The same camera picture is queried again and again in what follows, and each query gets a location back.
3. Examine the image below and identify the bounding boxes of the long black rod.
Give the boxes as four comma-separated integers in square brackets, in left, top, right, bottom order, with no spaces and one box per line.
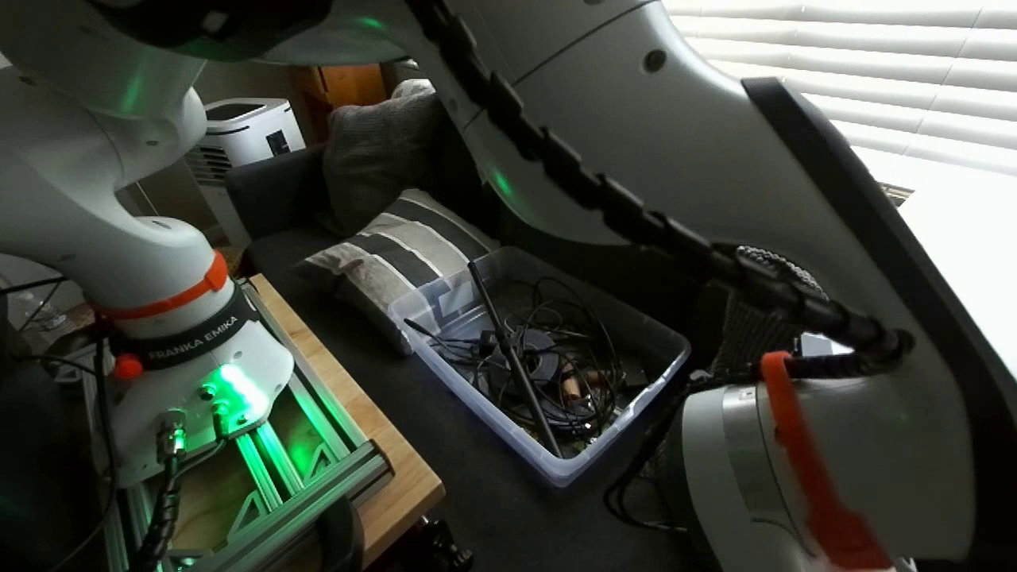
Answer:
[465,253,566,458]

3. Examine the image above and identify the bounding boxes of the beige grey striped pillow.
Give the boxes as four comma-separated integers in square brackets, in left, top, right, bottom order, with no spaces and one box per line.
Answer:
[303,184,502,357]

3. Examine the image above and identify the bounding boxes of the tan wooden item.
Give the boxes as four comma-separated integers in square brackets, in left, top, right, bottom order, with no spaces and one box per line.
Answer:
[554,364,591,408]

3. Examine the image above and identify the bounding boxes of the grey knitted cushion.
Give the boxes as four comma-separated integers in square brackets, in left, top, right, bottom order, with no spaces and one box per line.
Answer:
[322,91,450,237]

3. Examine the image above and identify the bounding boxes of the light wooden table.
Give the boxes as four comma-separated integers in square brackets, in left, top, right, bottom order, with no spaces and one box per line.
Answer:
[168,269,448,572]

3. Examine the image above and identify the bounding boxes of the dark grey sofa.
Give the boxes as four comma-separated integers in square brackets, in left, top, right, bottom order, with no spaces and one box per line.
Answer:
[223,142,742,572]

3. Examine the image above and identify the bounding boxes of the brown wooden cabinet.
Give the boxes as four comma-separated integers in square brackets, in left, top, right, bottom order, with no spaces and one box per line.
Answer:
[307,60,392,114]

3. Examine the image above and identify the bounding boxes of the white air purifier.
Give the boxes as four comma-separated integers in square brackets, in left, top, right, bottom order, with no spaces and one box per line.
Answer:
[185,94,311,253]

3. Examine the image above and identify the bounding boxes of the tangled black cables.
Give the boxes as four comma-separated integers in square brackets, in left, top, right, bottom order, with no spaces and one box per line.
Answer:
[429,269,658,462]

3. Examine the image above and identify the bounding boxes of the white bin of cables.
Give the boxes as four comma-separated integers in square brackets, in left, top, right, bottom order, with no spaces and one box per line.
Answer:
[400,245,697,492]

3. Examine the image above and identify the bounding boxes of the black corrugated cable conduit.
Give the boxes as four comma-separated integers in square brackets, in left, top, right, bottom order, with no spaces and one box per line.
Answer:
[404,0,914,369]

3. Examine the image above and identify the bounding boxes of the aluminium extrusion mounting frame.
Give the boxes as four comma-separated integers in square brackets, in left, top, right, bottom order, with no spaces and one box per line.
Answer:
[101,360,396,572]

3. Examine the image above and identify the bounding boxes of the braided grey base cable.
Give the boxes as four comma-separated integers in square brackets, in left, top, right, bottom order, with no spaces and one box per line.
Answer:
[132,412,191,572]

